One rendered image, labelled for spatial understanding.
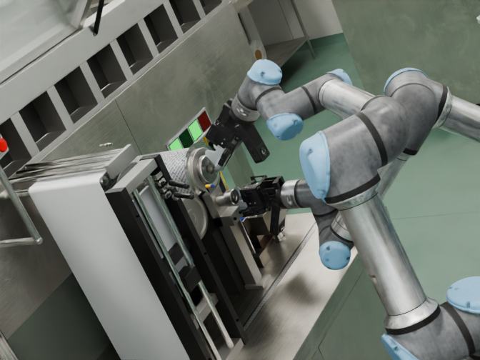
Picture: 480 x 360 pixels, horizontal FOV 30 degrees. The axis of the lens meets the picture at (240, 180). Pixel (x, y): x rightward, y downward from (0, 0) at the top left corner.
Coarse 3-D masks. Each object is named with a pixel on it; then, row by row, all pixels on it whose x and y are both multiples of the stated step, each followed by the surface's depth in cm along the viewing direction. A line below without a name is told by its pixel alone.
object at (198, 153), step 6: (198, 150) 233; (204, 150) 236; (192, 156) 232; (198, 156) 233; (192, 162) 231; (192, 168) 231; (192, 174) 231; (198, 180) 232; (216, 180) 239; (198, 186) 232; (204, 186) 234
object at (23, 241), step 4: (0, 240) 199; (4, 240) 198; (8, 240) 197; (12, 240) 196; (16, 240) 195; (20, 240) 194; (24, 240) 193; (28, 240) 193; (32, 240) 192; (40, 240) 191; (0, 244) 198; (4, 244) 197; (8, 244) 196; (12, 244) 196; (16, 244) 195; (20, 244) 194; (24, 244) 194; (28, 244) 193
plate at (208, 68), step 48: (192, 48) 291; (240, 48) 314; (144, 96) 269; (192, 96) 289; (96, 144) 251; (144, 144) 267; (0, 192) 222; (48, 240) 233; (0, 288) 218; (48, 288) 231
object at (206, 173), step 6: (204, 156) 233; (198, 162) 233; (204, 162) 233; (210, 162) 235; (198, 168) 232; (204, 168) 233; (210, 168) 235; (198, 174) 232; (204, 174) 233; (210, 174) 235; (216, 174) 237; (204, 180) 233; (210, 180) 234
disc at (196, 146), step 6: (192, 144) 233; (198, 144) 235; (204, 144) 237; (192, 150) 233; (186, 156) 231; (186, 162) 230; (186, 168) 230; (186, 174) 230; (192, 180) 231; (192, 186) 231; (198, 192) 233; (204, 192) 235
